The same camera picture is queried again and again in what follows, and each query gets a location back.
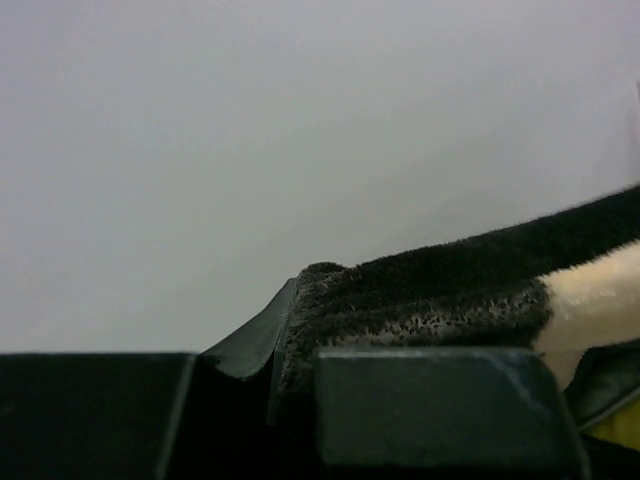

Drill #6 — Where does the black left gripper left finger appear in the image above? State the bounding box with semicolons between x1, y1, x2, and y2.
1;281;296;479

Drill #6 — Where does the black pillowcase with beige flowers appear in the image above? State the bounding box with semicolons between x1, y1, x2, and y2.
275;186;639;439

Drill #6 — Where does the cream pillow with yellow edge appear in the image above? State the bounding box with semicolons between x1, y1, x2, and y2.
587;405;639;450

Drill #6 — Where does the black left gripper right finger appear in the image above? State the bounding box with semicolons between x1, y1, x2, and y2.
314;347;591;479

